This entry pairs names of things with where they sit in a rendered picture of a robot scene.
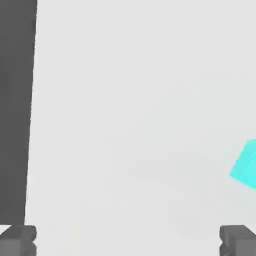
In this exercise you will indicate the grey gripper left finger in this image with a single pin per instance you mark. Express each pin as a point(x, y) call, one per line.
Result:
point(19, 242)

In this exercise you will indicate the small cyan cube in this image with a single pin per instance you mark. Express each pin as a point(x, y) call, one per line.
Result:
point(246, 166)

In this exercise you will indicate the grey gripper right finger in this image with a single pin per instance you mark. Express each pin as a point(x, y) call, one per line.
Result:
point(237, 243)

